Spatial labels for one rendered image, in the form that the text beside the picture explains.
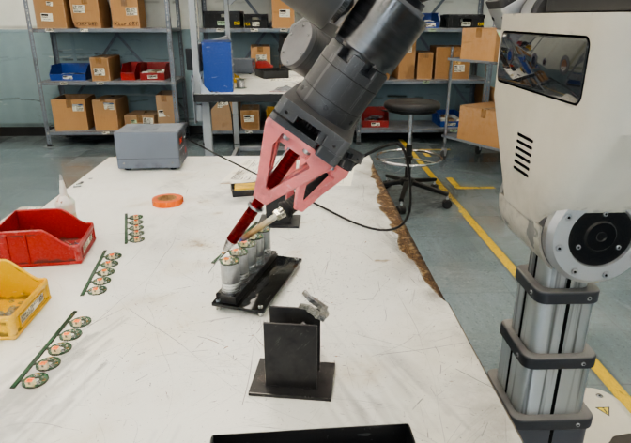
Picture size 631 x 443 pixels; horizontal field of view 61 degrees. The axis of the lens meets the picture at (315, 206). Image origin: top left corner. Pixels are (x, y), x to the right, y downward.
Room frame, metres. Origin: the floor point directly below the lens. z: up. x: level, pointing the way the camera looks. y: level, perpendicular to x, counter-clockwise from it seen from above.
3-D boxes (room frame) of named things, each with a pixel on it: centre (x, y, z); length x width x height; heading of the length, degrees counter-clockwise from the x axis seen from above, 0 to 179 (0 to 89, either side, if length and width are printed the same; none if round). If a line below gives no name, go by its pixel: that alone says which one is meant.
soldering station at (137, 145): (1.31, 0.41, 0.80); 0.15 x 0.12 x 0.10; 93
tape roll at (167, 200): (1.02, 0.30, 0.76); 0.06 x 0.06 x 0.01
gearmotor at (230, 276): (0.62, 0.11, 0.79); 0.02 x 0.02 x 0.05
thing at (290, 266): (0.67, 0.08, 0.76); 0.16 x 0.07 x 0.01; 164
